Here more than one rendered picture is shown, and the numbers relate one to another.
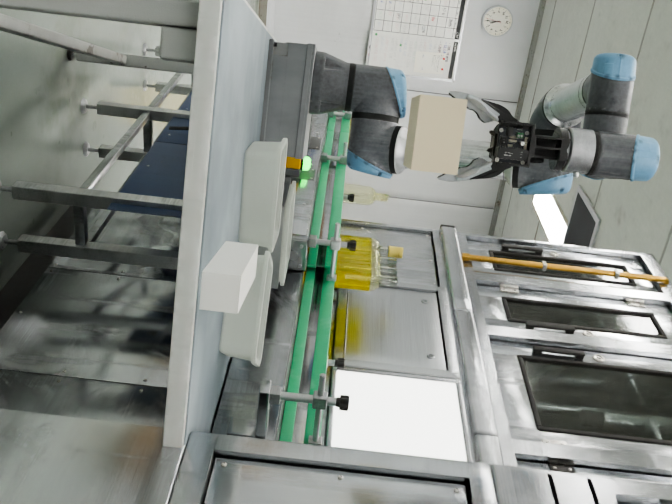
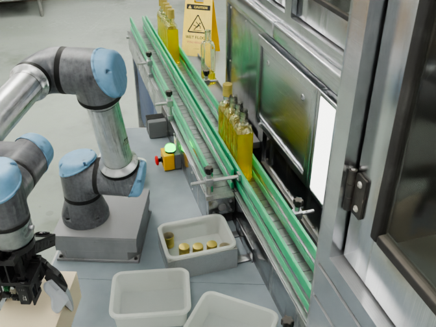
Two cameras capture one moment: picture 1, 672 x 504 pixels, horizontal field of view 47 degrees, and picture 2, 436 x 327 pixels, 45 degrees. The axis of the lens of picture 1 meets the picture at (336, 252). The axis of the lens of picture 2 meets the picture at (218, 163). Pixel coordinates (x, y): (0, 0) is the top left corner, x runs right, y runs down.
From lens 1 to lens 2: 1.23 m
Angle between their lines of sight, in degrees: 35
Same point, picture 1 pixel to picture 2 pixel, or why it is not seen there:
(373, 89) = (75, 189)
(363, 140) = (115, 193)
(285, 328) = (264, 255)
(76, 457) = not seen: outside the picture
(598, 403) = not seen: outside the picture
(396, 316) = (278, 98)
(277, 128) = (117, 253)
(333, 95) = (87, 213)
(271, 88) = (90, 257)
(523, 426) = not seen: hidden behind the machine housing
